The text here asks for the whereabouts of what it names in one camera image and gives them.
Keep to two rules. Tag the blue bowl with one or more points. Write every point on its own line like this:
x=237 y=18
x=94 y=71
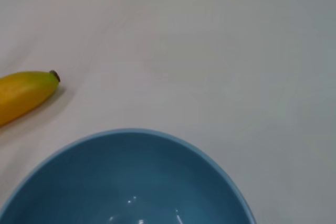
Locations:
x=131 y=176

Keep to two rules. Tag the yellow banana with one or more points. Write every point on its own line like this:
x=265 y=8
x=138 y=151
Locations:
x=23 y=93

